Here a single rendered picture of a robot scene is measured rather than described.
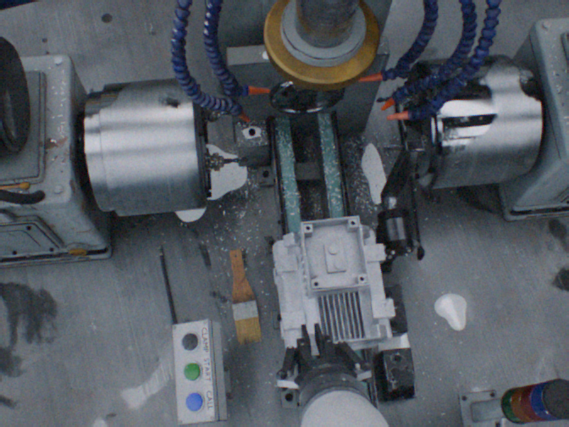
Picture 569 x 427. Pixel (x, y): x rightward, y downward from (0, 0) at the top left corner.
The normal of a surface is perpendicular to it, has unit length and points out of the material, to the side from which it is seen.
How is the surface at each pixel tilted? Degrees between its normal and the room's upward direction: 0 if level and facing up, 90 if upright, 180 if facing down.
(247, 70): 90
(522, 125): 32
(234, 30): 90
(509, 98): 9
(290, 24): 0
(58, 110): 0
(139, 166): 39
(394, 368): 0
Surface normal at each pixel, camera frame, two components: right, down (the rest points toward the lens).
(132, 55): 0.04, -0.32
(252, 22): 0.11, 0.94
